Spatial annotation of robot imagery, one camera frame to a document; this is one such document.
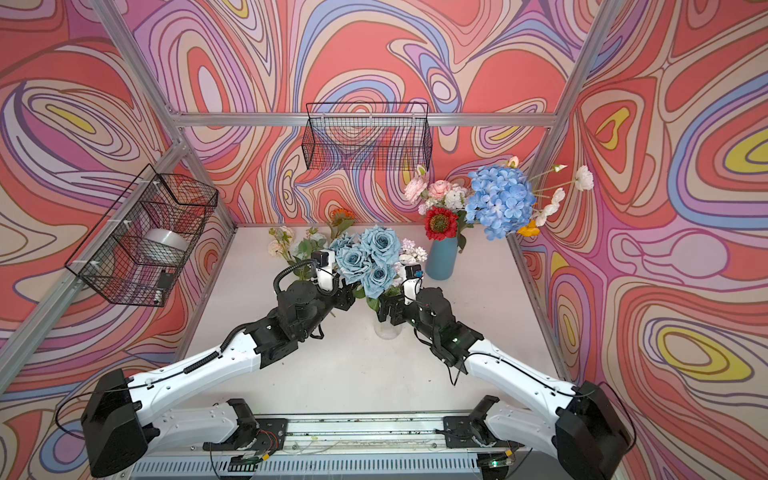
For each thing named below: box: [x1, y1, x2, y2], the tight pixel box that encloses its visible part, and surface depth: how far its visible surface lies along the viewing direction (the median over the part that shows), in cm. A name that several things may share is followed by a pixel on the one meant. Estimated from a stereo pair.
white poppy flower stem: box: [528, 164, 595, 227], surface depth 71 cm
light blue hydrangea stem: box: [465, 165, 537, 241], surface depth 65 cm
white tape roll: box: [143, 230, 191, 251], surface depth 75 cm
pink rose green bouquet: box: [393, 238, 428, 289], surface depth 73 cm
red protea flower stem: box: [328, 208, 356, 240], surface depth 120 cm
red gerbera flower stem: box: [424, 206, 459, 241], surface depth 80 cm
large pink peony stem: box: [404, 164, 428, 204], surface depth 84 cm
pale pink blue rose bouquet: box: [268, 226, 327, 281], surface depth 110 cm
